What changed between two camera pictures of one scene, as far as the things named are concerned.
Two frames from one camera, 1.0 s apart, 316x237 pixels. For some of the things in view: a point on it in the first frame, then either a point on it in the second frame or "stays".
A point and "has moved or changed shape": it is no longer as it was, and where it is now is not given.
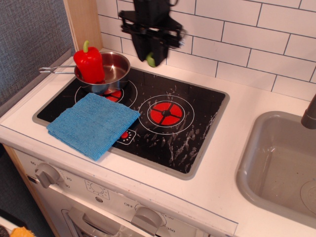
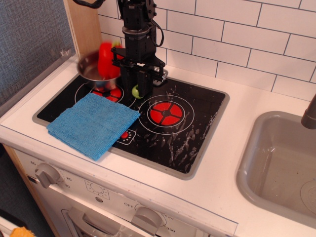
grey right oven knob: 146,220 stays
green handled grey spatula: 151,60 has moved or changed shape
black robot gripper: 152,16 to 140,52
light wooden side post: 83,19 stays
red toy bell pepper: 90,61 to 107,70
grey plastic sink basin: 276,167 stays
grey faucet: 308,118 stays
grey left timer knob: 47,175 stays
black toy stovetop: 178,118 stays
